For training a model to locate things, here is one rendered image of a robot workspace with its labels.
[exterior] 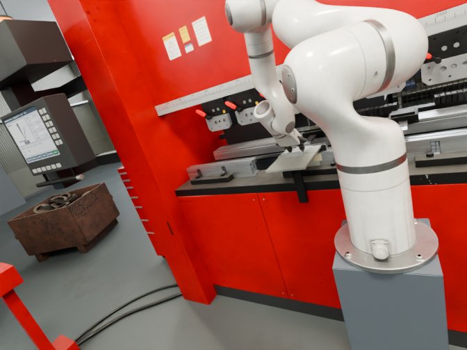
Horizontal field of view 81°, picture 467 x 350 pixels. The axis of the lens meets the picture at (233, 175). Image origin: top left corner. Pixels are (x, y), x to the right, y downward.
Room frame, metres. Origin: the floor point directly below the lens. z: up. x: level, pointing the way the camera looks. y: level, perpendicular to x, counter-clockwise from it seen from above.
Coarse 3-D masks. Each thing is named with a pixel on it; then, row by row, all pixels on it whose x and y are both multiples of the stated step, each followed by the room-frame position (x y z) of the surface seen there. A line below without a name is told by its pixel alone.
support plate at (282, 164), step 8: (288, 152) 1.30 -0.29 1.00; (280, 160) 1.21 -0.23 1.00; (288, 160) 1.17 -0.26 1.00; (296, 160) 1.14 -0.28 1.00; (304, 160) 1.11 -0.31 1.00; (272, 168) 1.14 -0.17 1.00; (280, 168) 1.11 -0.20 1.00; (288, 168) 1.08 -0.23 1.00; (296, 168) 1.06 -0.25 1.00; (304, 168) 1.03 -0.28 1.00
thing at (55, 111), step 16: (48, 96) 1.45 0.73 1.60; (64, 96) 1.52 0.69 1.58; (16, 112) 1.56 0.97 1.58; (48, 112) 1.43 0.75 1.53; (64, 112) 1.48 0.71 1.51; (48, 128) 1.47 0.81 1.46; (64, 128) 1.45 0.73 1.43; (80, 128) 1.52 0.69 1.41; (16, 144) 1.65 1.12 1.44; (64, 144) 1.44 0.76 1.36; (80, 144) 1.48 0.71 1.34; (48, 160) 1.54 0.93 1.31; (64, 160) 1.47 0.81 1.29; (80, 160) 1.45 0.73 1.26
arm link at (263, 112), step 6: (264, 102) 1.09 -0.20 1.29; (258, 108) 1.09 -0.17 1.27; (264, 108) 1.06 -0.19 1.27; (270, 108) 1.05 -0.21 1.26; (258, 114) 1.07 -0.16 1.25; (264, 114) 1.05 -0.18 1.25; (270, 114) 1.05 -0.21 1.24; (264, 120) 1.06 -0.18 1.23; (270, 120) 1.05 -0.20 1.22; (264, 126) 1.11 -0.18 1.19; (270, 126) 1.06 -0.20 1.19; (270, 132) 1.11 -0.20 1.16; (276, 132) 1.10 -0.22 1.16
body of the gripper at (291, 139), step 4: (292, 132) 1.13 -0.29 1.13; (296, 132) 1.15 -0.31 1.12; (284, 136) 1.12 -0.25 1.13; (288, 136) 1.13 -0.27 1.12; (292, 136) 1.13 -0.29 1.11; (296, 136) 1.14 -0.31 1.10; (300, 136) 1.17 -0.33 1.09; (276, 140) 1.19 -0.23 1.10; (280, 140) 1.17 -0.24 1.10; (284, 140) 1.16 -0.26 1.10; (288, 140) 1.15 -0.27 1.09; (292, 140) 1.15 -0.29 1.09; (296, 140) 1.14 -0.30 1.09; (280, 144) 1.20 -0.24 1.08; (284, 144) 1.19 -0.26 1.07; (288, 144) 1.18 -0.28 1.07; (292, 144) 1.18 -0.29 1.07; (296, 144) 1.17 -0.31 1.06
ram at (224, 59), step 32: (128, 0) 1.72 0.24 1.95; (160, 0) 1.60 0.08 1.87; (192, 0) 1.49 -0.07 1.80; (224, 0) 1.39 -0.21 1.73; (320, 0) 1.16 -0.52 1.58; (352, 0) 1.09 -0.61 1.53; (384, 0) 1.03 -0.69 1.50; (416, 0) 0.98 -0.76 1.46; (448, 0) 0.93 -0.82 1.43; (128, 32) 1.77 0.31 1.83; (160, 32) 1.64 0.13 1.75; (192, 32) 1.52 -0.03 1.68; (224, 32) 1.42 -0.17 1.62; (160, 64) 1.69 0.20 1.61; (192, 64) 1.56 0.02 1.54; (224, 64) 1.45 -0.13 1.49; (160, 96) 1.74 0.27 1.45; (224, 96) 1.48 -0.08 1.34
